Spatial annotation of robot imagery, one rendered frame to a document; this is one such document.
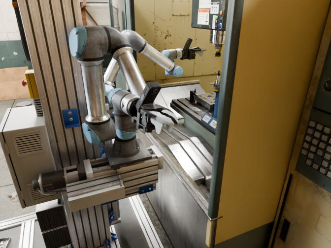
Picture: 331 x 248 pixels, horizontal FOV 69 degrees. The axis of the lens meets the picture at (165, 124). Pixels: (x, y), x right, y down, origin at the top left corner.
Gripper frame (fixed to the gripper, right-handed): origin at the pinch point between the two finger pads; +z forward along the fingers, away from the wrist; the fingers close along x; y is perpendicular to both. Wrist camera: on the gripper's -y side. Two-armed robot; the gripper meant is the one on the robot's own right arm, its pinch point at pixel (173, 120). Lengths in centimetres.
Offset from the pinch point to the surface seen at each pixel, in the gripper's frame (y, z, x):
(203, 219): 68, -15, -44
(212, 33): -28, -92, -113
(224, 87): -6.2, -8.3, -31.4
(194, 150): 60, -67, -87
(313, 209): 50, 22, -80
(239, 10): -33.1, -6.9, -29.4
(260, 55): -19.1, -3.8, -43.5
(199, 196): 60, -23, -48
